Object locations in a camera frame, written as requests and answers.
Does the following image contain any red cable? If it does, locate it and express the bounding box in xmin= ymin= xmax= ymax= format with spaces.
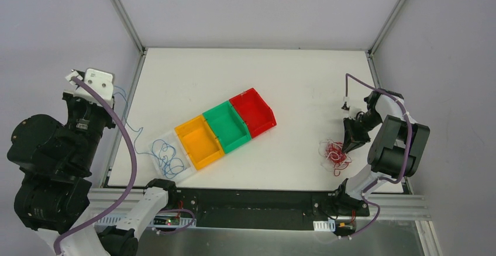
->
xmin=323 ymin=139 xmax=353 ymax=177

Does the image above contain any thin blue cable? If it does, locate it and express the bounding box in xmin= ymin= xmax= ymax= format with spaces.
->
xmin=113 ymin=85 xmax=156 ymax=156

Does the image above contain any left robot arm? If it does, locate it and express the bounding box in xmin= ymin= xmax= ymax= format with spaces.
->
xmin=7 ymin=92 xmax=178 ymax=255

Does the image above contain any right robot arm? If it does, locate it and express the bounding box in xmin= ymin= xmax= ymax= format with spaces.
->
xmin=329 ymin=89 xmax=430 ymax=215

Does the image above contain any clear plastic bin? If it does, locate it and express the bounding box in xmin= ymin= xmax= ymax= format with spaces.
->
xmin=147 ymin=130 xmax=197 ymax=183

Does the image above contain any red plastic bin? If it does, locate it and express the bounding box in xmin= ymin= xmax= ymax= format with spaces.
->
xmin=229 ymin=88 xmax=277 ymax=138

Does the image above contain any yellow plastic bin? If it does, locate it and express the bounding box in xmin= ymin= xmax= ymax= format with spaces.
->
xmin=174 ymin=115 xmax=225 ymax=171

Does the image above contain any green plastic bin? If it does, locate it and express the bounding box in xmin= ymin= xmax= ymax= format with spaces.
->
xmin=202 ymin=101 xmax=252 ymax=154

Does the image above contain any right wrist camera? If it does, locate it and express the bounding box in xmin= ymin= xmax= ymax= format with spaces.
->
xmin=341 ymin=96 xmax=363 ymax=119

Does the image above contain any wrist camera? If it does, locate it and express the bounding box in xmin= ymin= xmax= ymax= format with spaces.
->
xmin=65 ymin=68 xmax=115 ymax=108
xmin=341 ymin=96 xmax=363 ymax=119

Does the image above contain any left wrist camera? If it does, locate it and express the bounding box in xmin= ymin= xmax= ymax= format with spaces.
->
xmin=65 ymin=68 xmax=115 ymax=108

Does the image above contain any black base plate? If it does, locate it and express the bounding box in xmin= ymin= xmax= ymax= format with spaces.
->
xmin=165 ymin=188 xmax=370 ymax=230

